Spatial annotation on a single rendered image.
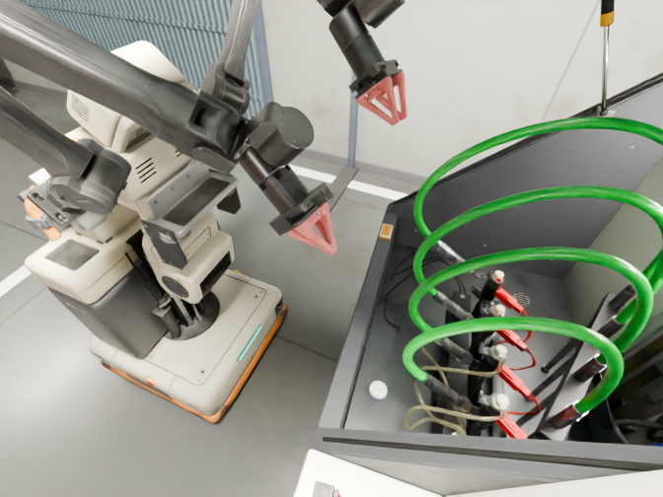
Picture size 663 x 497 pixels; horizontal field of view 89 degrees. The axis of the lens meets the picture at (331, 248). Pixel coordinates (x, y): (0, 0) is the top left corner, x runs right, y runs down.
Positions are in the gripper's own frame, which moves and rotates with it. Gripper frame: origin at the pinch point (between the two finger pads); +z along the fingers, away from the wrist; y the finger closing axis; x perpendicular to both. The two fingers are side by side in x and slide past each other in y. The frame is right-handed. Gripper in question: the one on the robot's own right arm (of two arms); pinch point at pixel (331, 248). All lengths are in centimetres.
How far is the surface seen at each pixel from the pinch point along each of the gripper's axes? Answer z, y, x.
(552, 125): 2.4, 28.8, 18.0
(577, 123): 3.7, 31.0, 18.6
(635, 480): 22.3, 31.6, -14.0
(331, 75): -49, -117, 181
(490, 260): 9.4, 21.7, 1.4
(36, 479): 18, -152, -74
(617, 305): 39, 23, 24
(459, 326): 11.9, 18.9, -6.7
